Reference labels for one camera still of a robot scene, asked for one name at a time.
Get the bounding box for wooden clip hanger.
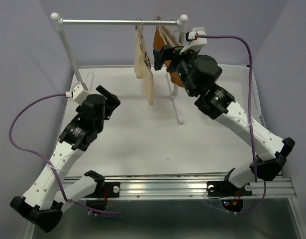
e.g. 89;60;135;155
135;19;151;69

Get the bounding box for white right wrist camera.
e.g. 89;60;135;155
180;27;207;54

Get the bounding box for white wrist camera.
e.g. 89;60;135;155
65;82;91;105
180;27;207;54

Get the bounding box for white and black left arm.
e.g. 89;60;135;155
8;83;120;233

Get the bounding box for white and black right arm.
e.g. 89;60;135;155
153;45;295;194

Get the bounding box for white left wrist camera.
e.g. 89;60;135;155
65;82;91;105

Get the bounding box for beige underwear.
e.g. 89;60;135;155
133;32;154;106

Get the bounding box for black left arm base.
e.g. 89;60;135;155
84;170;120;217

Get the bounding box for white clothes rack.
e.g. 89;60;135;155
50;12;184;125

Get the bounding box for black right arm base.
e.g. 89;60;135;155
206;168;253;214

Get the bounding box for white plastic basket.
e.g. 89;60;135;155
216;64;262;119

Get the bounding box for wooden hanger with brown underwear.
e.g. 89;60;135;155
153;25;181;50

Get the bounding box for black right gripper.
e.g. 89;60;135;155
152;44;199;97

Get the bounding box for aluminium mounting rail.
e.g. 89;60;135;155
63;173;297;200

